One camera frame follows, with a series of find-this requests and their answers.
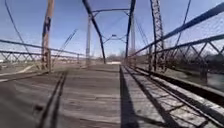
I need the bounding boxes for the distant bare trees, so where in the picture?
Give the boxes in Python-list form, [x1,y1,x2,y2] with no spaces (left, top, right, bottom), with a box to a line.
[105,52,126,64]

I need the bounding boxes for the grey wooden plank bridge deck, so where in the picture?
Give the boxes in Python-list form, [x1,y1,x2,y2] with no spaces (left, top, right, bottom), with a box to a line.
[0,63,224,128]

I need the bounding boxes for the rusty steel bridge truss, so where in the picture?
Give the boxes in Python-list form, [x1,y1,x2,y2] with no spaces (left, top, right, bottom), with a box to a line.
[0,0,224,73]

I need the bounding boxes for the metal lattice railing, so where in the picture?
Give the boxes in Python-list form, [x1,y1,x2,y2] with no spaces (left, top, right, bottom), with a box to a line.
[125,2,224,86]
[0,39,86,72]

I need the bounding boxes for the river water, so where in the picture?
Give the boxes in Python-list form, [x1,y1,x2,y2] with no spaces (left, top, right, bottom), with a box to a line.
[166,69,224,94]

